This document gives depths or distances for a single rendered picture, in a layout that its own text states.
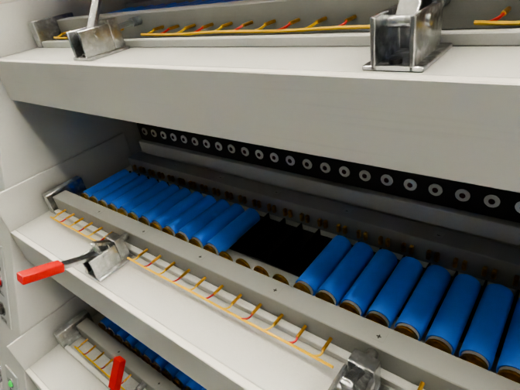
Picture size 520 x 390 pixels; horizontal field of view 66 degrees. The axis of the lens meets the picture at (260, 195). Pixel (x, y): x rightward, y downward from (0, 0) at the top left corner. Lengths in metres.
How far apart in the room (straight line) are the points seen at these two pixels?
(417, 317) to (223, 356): 0.14
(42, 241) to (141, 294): 0.18
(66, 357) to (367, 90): 0.55
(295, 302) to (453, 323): 0.10
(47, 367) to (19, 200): 0.23
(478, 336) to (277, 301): 0.13
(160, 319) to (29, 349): 0.33
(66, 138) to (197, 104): 0.34
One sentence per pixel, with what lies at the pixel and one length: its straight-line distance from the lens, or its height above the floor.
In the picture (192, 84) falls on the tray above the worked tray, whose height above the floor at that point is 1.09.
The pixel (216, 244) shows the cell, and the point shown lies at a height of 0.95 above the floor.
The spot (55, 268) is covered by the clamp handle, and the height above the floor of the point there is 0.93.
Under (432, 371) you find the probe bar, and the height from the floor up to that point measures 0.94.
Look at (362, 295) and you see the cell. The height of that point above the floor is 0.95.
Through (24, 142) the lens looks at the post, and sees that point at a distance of 0.56.
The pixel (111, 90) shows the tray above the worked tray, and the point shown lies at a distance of 0.34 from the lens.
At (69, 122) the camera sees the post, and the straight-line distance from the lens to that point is 0.58.
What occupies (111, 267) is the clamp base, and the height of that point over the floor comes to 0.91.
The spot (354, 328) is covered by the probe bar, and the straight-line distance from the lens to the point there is 0.28.
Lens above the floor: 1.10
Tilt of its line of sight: 15 degrees down
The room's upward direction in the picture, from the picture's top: 4 degrees clockwise
